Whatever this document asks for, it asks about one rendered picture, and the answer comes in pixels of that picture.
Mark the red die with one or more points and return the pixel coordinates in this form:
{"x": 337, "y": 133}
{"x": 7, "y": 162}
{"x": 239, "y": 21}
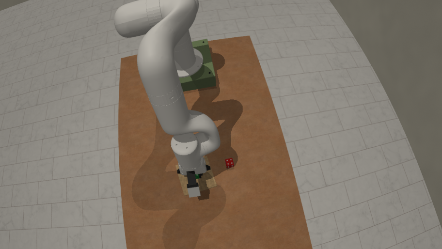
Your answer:
{"x": 229, "y": 163}

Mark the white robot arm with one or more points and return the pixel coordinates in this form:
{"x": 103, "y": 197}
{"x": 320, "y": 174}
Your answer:
{"x": 166, "y": 54}

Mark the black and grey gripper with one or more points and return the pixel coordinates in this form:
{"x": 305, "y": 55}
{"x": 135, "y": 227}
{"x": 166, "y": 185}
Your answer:
{"x": 202, "y": 169}

